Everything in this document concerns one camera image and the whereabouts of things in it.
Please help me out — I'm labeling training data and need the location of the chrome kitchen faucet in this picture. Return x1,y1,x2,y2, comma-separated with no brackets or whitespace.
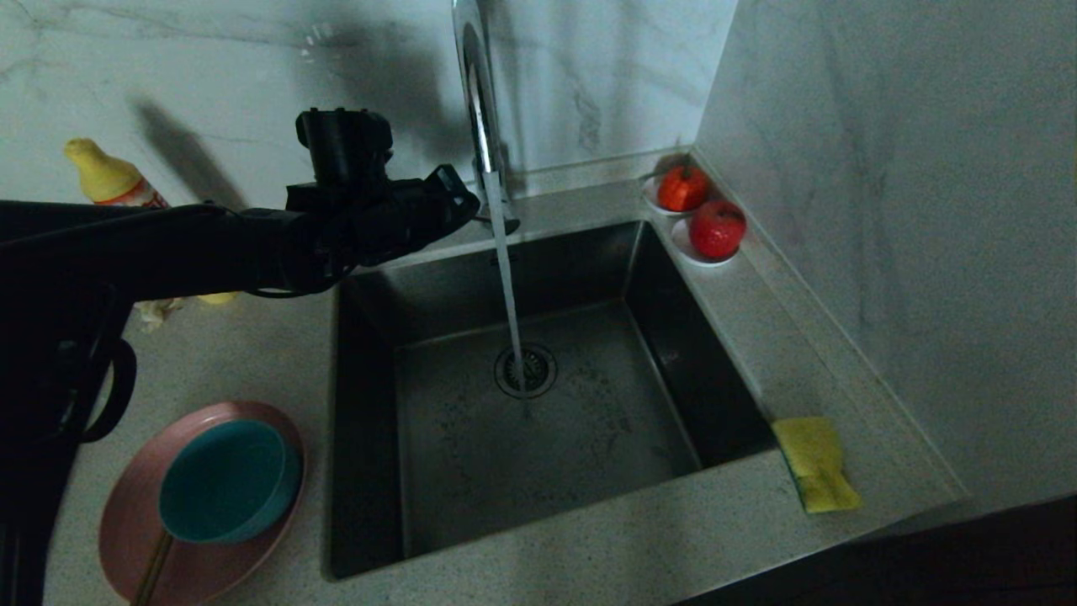
446,0,521,239

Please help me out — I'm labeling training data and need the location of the yellow-capped orange dish soap bottle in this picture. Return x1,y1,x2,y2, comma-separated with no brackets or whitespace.
66,139,241,306

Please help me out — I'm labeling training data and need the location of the brown wooden chopstick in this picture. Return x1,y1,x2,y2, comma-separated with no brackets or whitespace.
136,529,178,606

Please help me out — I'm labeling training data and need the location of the stainless steel sink basin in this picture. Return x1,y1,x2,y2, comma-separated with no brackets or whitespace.
331,221,775,577

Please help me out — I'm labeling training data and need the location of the yellow sponge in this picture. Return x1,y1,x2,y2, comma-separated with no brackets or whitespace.
772,417,863,515

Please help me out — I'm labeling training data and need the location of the running water stream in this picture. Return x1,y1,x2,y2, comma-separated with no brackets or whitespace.
484,173,535,396

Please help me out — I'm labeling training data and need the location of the round metal drain strainer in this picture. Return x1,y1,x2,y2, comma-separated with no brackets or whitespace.
494,343,559,400

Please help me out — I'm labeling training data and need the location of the small white dish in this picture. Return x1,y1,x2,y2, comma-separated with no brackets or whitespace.
642,173,712,220
671,217,740,268

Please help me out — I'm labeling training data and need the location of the crumpled white tissue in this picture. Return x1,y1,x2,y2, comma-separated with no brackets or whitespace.
135,296,184,333

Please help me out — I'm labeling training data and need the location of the orange-red tomato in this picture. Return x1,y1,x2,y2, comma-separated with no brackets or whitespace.
656,160,709,213

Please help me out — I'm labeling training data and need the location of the red apple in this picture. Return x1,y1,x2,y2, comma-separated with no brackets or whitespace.
688,200,746,260

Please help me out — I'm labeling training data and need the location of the teal bowl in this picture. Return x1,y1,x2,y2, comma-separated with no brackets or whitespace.
158,419,302,544

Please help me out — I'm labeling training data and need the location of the pink plate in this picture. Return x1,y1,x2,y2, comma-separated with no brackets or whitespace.
98,400,307,605

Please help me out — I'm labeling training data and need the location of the long black arm cable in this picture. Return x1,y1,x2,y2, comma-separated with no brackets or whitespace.
80,337,138,444

